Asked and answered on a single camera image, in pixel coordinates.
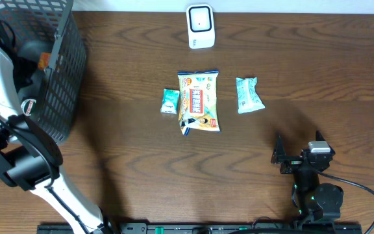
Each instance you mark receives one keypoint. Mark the light green snack packet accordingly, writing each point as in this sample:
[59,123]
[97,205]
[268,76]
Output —
[248,99]

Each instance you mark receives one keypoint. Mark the orange snack packet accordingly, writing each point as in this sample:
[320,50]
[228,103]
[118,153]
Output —
[43,62]

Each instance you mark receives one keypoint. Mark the white barcode scanner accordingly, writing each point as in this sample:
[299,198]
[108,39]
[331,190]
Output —
[201,30]

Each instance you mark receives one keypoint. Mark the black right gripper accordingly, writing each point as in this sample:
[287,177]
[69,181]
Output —
[279,155]

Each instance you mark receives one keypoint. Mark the black round-logo snack packet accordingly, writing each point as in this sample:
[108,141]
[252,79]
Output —
[28,106]

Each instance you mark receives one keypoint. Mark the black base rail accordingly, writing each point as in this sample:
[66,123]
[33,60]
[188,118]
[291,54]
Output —
[142,228]

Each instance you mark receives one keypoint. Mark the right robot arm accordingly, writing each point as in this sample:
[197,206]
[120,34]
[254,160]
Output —
[318,203]

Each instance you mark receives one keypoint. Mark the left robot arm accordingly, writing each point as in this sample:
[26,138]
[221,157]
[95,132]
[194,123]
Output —
[31,159]

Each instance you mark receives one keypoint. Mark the dark grey plastic basket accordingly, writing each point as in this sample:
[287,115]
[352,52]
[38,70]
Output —
[48,26]

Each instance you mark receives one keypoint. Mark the green tissue packet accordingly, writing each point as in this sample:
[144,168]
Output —
[170,101]

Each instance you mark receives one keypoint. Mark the yellow snack bag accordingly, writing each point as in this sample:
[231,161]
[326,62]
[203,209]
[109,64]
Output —
[198,101]

